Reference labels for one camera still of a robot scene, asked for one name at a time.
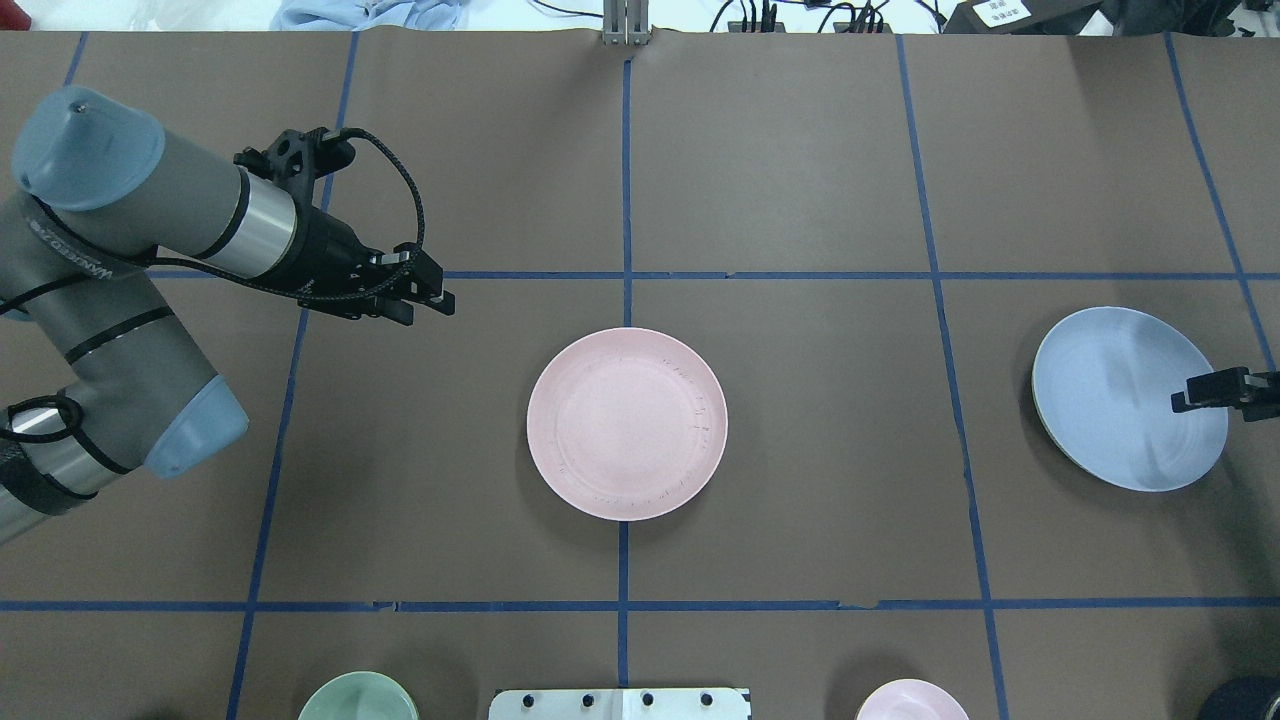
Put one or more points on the dark blue pot with lid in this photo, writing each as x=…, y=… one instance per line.
x=1247, y=697

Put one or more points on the green bowl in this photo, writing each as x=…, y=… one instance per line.
x=360, y=695

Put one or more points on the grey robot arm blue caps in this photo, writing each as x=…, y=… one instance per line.
x=105, y=192

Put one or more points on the pink bowl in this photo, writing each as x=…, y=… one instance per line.
x=910, y=699

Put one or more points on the black box with label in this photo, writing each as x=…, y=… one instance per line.
x=1047, y=18

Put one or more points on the light blue cloth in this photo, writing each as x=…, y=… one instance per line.
x=357, y=16

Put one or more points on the pink plate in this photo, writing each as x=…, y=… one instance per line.
x=627, y=424

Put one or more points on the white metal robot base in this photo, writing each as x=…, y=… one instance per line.
x=623, y=703

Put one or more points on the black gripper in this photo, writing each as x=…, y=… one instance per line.
x=331, y=253

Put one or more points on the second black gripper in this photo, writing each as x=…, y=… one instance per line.
x=1222, y=389

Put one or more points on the blue plate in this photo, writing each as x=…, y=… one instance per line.
x=1102, y=382

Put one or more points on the grey metal clamp bracket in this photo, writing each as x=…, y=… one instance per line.
x=626, y=23

